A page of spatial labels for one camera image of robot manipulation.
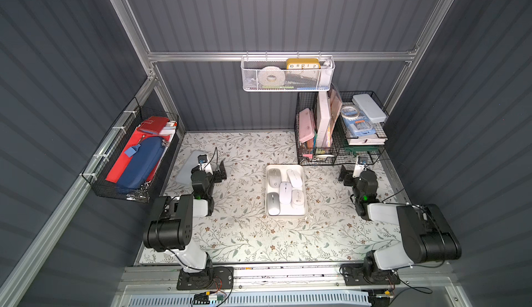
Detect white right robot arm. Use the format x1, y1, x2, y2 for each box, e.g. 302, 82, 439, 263
338, 166, 462, 274

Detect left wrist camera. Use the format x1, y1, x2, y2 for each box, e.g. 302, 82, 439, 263
198, 154, 213, 174

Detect white upright box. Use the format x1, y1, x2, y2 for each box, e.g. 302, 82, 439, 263
315, 92, 331, 148

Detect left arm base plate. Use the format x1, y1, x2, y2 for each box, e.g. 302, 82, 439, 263
176, 266, 234, 291

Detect silver grey mouse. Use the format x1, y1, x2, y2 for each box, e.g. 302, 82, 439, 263
266, 192, 281, 216

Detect white mouse with logo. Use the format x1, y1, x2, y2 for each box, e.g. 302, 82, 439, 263
291, 189, 305, 209

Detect white tape roll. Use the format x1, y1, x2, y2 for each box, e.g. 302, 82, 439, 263
258, 67, 285, 87

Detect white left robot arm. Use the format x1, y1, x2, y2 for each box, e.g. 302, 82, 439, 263
143, 162, 227, 274

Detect white storage tray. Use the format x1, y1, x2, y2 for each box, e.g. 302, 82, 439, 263
265, 164, 308, 218

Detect clear tape roll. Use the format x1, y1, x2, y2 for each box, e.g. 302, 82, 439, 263
340, 105, 361, 120

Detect yellow clock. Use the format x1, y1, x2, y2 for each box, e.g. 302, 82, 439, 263
286, 58, 321, 70

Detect white wire hanging basket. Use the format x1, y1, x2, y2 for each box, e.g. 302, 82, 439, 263
240, 55, 336, 93

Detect blue packaged item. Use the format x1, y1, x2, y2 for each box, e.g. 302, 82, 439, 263
345, 118, 376, 138

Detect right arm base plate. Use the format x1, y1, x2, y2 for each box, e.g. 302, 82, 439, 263
339, 263, 400, 286

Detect pink pencil case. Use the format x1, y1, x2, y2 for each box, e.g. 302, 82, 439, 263
298, 108, 315, 143

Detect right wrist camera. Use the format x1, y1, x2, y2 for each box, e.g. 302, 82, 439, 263
353, 155, 371, 178

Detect black wire desk organizer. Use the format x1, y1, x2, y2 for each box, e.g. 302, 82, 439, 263
295, 91, 388, 166

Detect blue zip pouch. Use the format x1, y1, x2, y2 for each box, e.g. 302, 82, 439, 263
116, 136, 166, 194

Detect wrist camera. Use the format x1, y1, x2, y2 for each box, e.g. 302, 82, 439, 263
198, 154, 213, 174
353, 155, 371, 178

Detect black wire wall basket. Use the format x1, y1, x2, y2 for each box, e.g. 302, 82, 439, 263
82, 99, 180, 203

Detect white pencil case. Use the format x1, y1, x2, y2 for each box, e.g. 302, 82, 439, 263
352, 93, 387, 123

